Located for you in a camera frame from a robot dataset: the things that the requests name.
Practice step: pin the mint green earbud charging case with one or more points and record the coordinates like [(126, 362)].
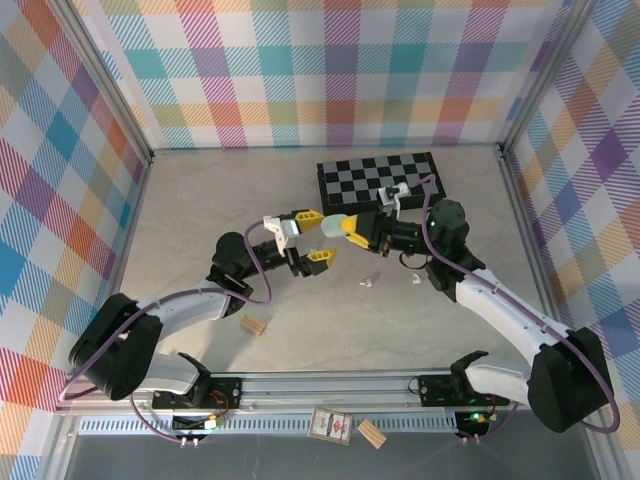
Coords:
[(332, 226)]

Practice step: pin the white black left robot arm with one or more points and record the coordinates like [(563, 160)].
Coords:
[(175, 306)]

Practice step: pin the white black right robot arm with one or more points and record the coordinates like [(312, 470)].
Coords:
[(505, 305)]

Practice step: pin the black grey chessboard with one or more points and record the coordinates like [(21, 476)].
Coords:
[(360, 175)]

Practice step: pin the white stem earbud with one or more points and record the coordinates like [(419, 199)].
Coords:
[(416, 280)]

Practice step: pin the wooden block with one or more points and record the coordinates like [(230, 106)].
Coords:
[(253, 325), (372, 434)]

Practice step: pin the playing card box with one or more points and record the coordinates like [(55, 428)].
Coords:
[(331, 426)]

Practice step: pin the black power connector board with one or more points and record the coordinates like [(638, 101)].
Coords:
[(475, 422), (197, 425)]

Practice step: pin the aluminium side rail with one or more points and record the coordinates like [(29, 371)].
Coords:
[(526, 225), (138, 200)]

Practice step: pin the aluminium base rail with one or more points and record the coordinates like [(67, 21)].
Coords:
[(325, 390)]

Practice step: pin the aluminium frame post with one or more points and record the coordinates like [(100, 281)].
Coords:
[(107, 85), (545, 75)]

